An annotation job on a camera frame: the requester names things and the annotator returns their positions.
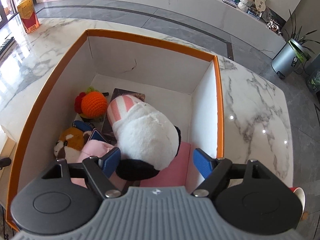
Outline pink cloth bundle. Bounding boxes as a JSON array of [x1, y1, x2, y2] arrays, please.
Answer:
[[77, 139, 126, 190]]

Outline red yellow drink carton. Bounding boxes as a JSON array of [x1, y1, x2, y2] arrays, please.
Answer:
[[17, 0, 40, 34]]

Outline green potted plant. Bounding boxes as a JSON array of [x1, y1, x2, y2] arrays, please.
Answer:
[[284, 10, 319, 64]]

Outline pink striped white plush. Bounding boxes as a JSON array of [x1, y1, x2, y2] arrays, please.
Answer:
[[113, 102, 181, 181]]

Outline orange crochet fruit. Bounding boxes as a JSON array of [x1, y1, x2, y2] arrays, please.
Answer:
[[74, 86, 108, 119]]

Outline pink notebook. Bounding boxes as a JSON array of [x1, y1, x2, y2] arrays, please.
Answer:
[[140, 141, 190, 187]]

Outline orange cardboard box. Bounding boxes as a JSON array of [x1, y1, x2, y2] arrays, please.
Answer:
[[5, 29, 225, 231]]

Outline red mug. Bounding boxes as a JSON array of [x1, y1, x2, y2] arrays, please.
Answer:
[[290, 187, 306, 220]]

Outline dark photo card box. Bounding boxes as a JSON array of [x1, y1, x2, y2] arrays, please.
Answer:
[[101, 88, 145, 145]]

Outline silver trash bin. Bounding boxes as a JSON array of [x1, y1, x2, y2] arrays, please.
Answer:
[[271, 38, 311, 80]]

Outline brown white plush dog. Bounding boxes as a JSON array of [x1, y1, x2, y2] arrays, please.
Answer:
[[54, 120, 93, 163]]

